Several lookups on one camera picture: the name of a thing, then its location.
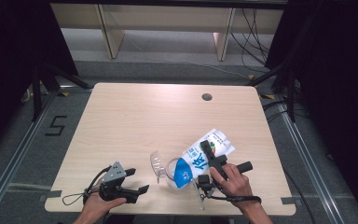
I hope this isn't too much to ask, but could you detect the light wooden desk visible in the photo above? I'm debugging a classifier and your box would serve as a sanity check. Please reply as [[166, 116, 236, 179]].
[[48, 2, 285, 63]]

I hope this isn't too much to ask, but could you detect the metal floor rail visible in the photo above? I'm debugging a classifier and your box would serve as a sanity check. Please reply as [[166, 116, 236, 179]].
[[278, 95, 347, 224], [0, 91, 59, 219]]

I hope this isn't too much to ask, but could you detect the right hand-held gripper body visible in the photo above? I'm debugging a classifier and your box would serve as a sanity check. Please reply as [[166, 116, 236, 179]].
[[192, 154, 255, 212]]

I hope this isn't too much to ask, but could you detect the clear glass jar with handle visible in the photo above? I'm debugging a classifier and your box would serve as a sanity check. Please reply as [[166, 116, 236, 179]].
[[149, 150, 200, 191]]

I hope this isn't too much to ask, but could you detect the black wrist strap cord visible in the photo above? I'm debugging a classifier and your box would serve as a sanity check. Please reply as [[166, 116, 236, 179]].
[[210, 194, 263, 204], [62, 165, 113, 206]]

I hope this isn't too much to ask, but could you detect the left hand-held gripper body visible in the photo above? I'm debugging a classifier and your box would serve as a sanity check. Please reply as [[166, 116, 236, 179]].
[[98, 161, 138, 204]]

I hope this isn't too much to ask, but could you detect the person's right hand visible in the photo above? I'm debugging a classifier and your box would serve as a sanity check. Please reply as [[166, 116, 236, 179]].
[[209, 162, 254, 214]]

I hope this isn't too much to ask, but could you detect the black floor cable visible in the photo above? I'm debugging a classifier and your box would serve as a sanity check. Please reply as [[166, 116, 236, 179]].
[[282, 170, 317, 224]]

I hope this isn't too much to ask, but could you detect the blue white milk carton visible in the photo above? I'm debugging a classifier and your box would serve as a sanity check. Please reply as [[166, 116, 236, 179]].
[[172, 128, 236, 190]]

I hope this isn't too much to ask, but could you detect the black metal stand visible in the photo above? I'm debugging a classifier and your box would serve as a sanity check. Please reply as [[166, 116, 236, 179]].
[[246, 60, 297, 123], [30, 61, 93, 123]]

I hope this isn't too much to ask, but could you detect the black curtain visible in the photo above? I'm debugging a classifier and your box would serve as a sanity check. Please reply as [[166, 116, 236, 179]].
[[0, 0, 79, 161], [265, 0, 358, 224]]

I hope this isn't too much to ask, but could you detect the bundle of black cables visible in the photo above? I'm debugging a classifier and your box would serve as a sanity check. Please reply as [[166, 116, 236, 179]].
[[230, 7, 272, 74]]

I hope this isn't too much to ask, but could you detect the person's left hand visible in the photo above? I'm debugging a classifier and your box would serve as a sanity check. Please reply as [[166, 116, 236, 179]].
[[79, 186, 128, 221]]

